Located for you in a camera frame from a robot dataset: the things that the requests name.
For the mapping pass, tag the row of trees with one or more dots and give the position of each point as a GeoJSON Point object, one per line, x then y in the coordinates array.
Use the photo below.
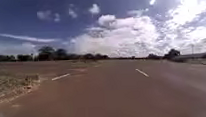
{"type": "Point", "coordinates": [47, 54]}

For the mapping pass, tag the dark tree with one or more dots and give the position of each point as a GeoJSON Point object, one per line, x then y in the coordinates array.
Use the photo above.
{"type": "Point", "coordinates": [172, 53]}

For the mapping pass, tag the reddish asphalt road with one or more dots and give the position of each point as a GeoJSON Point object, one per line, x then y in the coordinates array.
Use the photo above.
{"type": "Point", "coordinates": [119, 94]}

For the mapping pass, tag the white dashed centre line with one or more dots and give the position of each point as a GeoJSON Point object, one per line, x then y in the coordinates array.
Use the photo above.
{"type": "Point", "coordinates": [142, 73]}

